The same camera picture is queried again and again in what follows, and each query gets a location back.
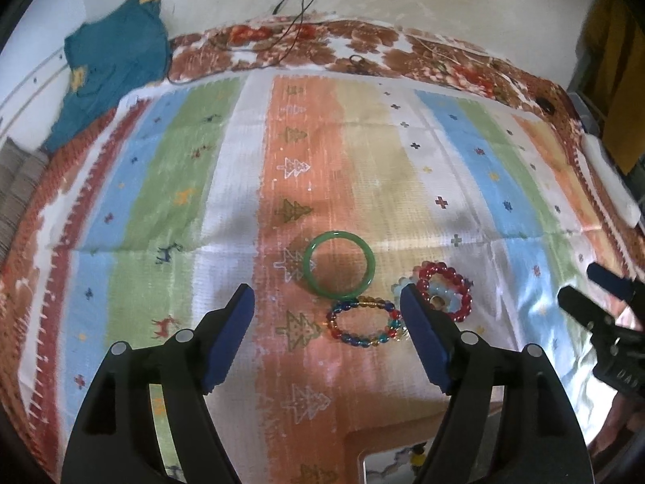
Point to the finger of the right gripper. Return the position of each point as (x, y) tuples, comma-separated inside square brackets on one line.
[(583, 310), (612, 277)]

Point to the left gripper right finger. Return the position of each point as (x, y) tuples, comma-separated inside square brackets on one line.
[(539, 439)]

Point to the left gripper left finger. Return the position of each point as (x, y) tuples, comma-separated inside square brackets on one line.
[(113, 439)]

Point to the silver metal tin box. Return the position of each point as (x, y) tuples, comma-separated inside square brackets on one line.
[(383, 454)]

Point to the green jade bangle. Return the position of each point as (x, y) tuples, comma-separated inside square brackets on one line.
[(338, 265)]

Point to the person's right hand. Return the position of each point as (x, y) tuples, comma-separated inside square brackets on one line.
[(625, 414)]

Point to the white rolled cloth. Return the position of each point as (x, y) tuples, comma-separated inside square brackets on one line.
[(619, 195)]

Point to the mustard yellow hanging garment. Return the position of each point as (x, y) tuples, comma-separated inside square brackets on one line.
[(616, 41)]

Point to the striped colourful mat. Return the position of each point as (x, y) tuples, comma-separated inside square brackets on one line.
[(312, 241)]

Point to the grey striped folded cloth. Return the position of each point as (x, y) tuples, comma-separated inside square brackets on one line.
[(21, 172)]

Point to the floral brown bedsheet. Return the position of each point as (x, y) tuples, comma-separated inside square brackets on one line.
[(353, 50)]

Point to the teal blue garment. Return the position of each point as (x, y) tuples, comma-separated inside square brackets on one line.
[(108, 59)]

